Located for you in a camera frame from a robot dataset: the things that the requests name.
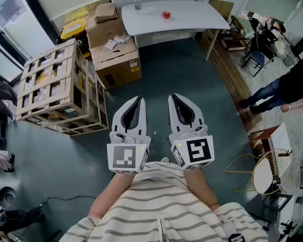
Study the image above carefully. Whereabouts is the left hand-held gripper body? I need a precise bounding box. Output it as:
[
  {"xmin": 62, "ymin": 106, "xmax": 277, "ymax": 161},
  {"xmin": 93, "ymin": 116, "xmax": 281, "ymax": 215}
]
[{"xmin": 107, "ymin": 131, "xmax": 152, "ymax": 174}]

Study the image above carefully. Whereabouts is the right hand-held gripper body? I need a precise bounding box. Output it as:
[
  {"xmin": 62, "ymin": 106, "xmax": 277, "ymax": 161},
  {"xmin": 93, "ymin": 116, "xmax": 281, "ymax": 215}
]
[{"xmin": 168, "ymin": 124, "xmax": 216, "ymax": 171}]

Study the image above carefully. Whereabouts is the person's left forearm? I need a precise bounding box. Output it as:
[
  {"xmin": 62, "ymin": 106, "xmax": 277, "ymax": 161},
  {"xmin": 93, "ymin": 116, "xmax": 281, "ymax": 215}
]
[{"xmin": 88, "ymin": 171, "xmax": 137, "ymax": 219}]

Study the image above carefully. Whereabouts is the person's right forearm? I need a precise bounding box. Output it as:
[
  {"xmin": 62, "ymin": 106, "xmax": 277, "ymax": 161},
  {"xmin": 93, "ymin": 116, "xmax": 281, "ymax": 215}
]
[{"xmin": 183, "ymin": 167, "xmax": 221, "ymax": 212}]

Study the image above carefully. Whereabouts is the large taped cardboard box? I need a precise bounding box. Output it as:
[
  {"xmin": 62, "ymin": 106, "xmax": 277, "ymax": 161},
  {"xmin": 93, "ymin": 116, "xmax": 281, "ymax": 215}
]
[{"xmin": 89, "ymin": 40, "xmax": 142, "ymax": 90}]

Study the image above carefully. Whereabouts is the person's striped shirt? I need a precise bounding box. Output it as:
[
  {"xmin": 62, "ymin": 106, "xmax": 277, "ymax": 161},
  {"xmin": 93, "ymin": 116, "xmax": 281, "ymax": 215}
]
[{"xmin": 58, "ymin": 161, "xmax": 269, "ymax": 242}]

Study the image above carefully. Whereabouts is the wooden slat crate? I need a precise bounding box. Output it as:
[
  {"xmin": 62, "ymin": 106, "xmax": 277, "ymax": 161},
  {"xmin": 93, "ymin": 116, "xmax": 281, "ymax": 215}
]
[{"xmin": 16, "ymin": 38, "xmax": 110, "ymax": 138}]

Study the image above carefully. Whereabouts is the crumpled white paper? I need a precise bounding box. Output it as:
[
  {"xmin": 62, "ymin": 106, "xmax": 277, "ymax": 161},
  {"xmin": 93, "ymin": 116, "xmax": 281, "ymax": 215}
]
[{"xmin": 113, "ymin": 33, "xmax": 131, "ymax": 44}]

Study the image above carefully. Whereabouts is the blue seat black chair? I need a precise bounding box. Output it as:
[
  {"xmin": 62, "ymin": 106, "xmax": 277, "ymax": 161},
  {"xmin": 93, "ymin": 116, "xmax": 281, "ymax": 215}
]
[{"xmin": 241, "ymin": 31, "xmax": 276, "ymax": 78}]

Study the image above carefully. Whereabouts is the plain brown cardboard box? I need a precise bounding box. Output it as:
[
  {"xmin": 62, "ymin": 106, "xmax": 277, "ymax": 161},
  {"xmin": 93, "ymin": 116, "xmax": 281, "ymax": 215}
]
[{"xmin": 85, "ymin": 14, "xmax": 129, "ymax": 49}]

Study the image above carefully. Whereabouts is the green cloth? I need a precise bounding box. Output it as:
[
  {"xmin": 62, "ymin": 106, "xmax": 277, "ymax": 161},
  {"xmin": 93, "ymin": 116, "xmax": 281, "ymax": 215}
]
[{"xmin": 238, "ymin": 16, "xmax": 256, "ymax": 40}]

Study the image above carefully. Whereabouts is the yellow plastic bin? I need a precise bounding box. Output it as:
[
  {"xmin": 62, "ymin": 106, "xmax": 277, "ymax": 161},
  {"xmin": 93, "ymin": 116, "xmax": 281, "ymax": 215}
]
[{"xmin": 60, "ymin": 18, "xmax": 88, "ymax": 40}]

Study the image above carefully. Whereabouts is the small flat cardboard box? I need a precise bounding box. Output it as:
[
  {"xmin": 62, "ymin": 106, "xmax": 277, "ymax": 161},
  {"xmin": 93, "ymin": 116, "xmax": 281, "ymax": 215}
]
[{"xmin": 93, "ymin": 3, "xmax": 120, "ymax": 23}]

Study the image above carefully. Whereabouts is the brown cardboard sheet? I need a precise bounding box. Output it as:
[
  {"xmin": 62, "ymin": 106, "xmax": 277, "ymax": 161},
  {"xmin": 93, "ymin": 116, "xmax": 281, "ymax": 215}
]
[{"xmin": 208, "ymin": 0, "xmax": 235, "ymax": 22}]

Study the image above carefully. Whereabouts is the grey window poster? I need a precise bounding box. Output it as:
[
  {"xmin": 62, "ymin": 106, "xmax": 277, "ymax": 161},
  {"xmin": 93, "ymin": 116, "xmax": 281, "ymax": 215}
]
[{"xmin": 0, "ymin": 0, "xmax": 28, "ymax": 25}]

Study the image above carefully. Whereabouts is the gold wire chair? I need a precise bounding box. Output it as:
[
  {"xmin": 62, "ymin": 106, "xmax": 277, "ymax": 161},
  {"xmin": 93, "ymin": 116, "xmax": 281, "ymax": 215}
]
[{"xmin": 224, "ymin": 149, "xmax": 293, "ymax": 196}]

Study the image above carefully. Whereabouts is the black floor cable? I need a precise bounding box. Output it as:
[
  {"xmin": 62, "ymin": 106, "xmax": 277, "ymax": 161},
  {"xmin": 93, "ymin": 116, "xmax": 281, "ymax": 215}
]
[{"xmin": 37, "ymin": 195, "xmax": 97, "ymax": 209}]

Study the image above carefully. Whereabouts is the grey shoulder strap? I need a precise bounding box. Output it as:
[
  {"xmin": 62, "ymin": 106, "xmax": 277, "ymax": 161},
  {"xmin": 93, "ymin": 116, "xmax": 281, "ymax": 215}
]
[{"xmin": 221, "ymin": 218, "xmax": 248, "ymax": 242}]

